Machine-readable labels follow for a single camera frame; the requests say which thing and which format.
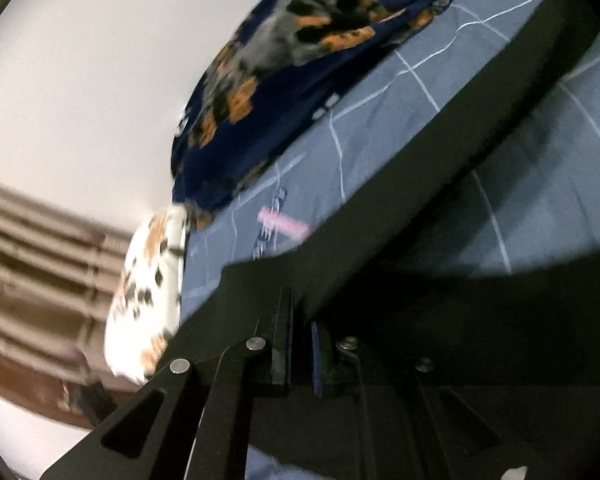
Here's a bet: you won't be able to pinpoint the black pants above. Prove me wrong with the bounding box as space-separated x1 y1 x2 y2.
175 0 600 479

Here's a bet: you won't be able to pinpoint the white floral pillow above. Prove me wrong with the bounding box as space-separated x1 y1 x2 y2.
104 205 188 385

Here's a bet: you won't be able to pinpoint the brown striped curtain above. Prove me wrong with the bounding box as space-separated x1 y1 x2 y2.
0 185 136 428

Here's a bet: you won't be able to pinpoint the blue grid-pattern bed sheet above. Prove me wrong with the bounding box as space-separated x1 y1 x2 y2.
179 0 600 480

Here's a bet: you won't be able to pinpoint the navy floral blanket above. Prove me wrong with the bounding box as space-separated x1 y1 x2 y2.
171 0 453 230

